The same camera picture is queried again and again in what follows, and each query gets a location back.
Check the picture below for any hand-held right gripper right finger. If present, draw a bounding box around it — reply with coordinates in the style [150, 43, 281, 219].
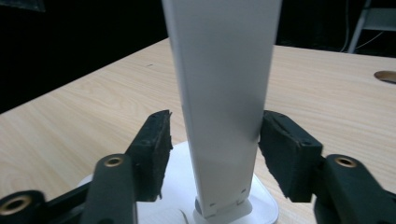
[257, 109, 325, 203]

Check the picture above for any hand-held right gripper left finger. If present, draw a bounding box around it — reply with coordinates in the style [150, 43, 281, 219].
[124, 109, 174, 203]

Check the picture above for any white desk lamp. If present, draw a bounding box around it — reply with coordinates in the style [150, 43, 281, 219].
[78, 0, 283, 224]

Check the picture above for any dark round table grommet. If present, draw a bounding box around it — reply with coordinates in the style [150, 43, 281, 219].
[373, 70, 396, 85]

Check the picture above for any white cable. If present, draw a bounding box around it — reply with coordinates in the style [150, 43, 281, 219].
[339, 0, 385, 53]

